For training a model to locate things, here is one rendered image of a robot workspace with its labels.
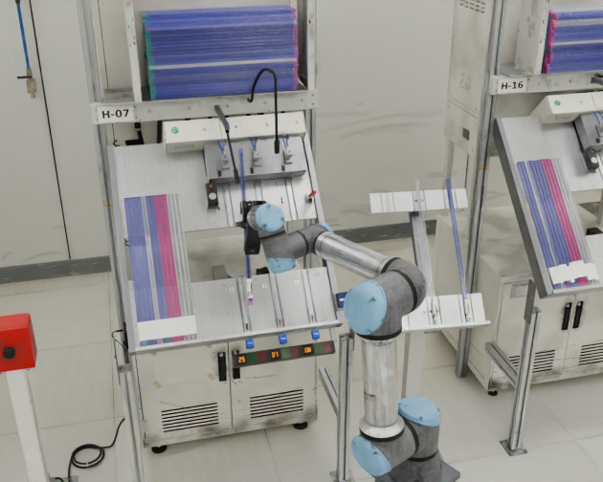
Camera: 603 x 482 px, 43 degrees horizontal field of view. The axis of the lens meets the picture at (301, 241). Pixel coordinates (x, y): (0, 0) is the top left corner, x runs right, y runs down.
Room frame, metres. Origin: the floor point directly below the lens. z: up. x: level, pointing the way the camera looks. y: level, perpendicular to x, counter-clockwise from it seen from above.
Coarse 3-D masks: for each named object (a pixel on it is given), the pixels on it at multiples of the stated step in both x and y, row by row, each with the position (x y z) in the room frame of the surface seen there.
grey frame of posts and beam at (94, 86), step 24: (96, 72) 2.48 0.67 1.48; (96, 96) 2.49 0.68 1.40; (264, 96) 2.58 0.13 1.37; (288, 96) 2.60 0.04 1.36; (312, 96) 2.62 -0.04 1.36; (96, 120) 2.45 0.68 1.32; (144, 120) 2.48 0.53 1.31; (312, 120) 2.65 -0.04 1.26; (96, 144) 2.47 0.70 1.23; (312, 144) 2.65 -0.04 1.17; (312, 264) 2.65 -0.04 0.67; (120, 288) 2.49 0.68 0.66; (120, 312) 2.47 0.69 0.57; (120, 336) 2.47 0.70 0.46; (144, 480) 1.99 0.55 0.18
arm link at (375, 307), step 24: (360, 288) 1.55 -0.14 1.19; (384, 288) 1.55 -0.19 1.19; (408, 288) 1.58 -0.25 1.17; (360, 312) 1.53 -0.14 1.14; (384, 312) 1.51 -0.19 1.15; (408, 312) 1.57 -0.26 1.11; (360, 336) 1.54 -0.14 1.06; (384, 336) 1.52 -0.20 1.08; (384, 360) 1.53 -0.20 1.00; (384, 384) 1.52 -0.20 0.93; (384, 408) 1.51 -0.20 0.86; (360, 432) 1.54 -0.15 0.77; (384, 432) 1.50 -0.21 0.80; (408, 432) 1.55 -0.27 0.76; (360, 456) 1.52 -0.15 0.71; (384, 456) 1.48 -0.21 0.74; (408, 456) 1.53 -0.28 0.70
